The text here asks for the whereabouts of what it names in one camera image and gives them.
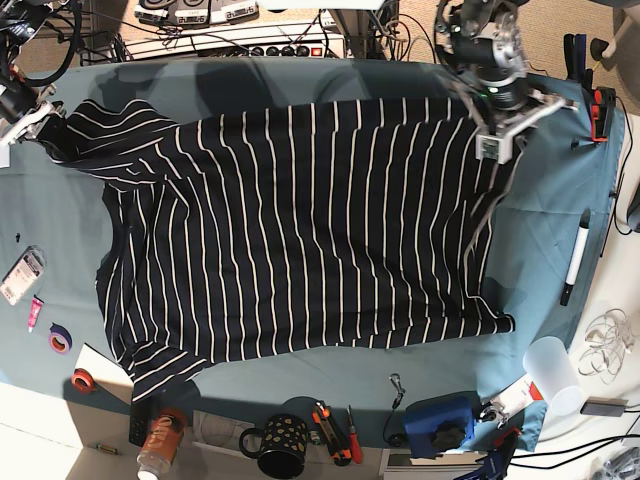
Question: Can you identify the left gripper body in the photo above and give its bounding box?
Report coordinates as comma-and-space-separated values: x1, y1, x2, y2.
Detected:
452, 74, 579, 163

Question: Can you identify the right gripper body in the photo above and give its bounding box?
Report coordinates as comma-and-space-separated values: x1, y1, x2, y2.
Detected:
1, 84, 65, 168

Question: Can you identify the navy white striped t-shirt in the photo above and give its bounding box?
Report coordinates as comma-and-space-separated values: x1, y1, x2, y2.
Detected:
64, 98, 515, 401

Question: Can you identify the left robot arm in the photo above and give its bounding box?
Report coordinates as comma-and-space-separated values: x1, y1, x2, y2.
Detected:
433, 1, 578, 165

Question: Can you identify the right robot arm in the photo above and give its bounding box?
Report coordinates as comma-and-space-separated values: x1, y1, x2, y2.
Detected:
1, 1, 82, 162

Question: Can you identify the red black table clamp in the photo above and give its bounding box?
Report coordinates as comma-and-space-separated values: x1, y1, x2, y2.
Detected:
589, 87, 616, 143

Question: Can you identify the blue black spring clamp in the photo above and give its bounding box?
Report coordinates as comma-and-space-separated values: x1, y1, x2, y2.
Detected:
563, 33, 593, 90

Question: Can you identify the white black marker pen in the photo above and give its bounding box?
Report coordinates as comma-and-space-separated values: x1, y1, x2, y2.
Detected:
560, 209, 591, 306

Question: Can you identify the blister pack with red label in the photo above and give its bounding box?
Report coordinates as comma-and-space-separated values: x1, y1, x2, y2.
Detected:
1, 245, 46, 306

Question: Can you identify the pink small tube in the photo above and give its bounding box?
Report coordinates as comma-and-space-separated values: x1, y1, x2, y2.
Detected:
27, 296, 44, 333

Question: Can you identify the white power strip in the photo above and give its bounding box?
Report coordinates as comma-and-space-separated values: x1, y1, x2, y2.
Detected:
125, 18, 348, 61

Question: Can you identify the purple tape roll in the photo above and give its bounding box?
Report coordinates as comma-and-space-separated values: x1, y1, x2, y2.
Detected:
48, 323, 73, 355

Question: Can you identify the translucent plastic cup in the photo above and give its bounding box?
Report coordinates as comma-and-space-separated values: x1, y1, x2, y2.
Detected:
522, 336, 584, 416

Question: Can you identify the white red card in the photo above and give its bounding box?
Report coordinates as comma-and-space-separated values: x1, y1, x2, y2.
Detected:
489, 374, 543, 417

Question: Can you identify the orange tape roll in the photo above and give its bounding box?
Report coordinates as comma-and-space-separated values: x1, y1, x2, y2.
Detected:
71, 368, 96, 394

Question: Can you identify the white paper sheet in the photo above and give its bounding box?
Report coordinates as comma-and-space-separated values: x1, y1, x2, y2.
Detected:
76, 343, 133, 389

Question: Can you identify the grey flat adapter box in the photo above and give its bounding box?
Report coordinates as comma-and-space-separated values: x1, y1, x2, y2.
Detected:
580, 398, 627, 417

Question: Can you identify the blue clamp device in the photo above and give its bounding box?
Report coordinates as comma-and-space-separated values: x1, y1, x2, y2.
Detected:
402, 396, 476, 459

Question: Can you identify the black remote control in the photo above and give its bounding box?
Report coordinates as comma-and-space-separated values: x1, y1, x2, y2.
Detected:
129, 399, 152, 447

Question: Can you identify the orange drink bottle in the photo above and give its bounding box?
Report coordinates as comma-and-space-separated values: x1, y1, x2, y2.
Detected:
137, 407, 187, 480

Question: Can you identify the orange black utility knife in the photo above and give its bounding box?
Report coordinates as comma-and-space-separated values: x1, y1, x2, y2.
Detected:
312, 401, 352, 467

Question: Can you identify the black mug with yellow leaves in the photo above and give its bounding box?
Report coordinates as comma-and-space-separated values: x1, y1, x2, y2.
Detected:
238, 414, 309, 480

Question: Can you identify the coiled white cable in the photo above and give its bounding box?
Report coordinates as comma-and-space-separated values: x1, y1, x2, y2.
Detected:
577, 307, 636, 385

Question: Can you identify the black lanyard with carabiner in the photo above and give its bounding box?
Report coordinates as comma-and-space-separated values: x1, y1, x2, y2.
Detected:
382, 372, 407, 448

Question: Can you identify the red handled screwdriver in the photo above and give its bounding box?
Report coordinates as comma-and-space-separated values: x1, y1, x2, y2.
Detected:
347, 406, 363, 464

